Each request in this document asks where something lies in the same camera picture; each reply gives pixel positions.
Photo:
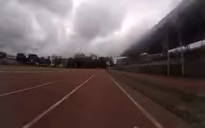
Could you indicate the row of trees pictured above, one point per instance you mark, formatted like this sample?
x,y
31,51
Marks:
x,y
83,62

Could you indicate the large grandstand building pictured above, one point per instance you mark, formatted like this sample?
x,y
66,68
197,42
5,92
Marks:
x,y
186,40

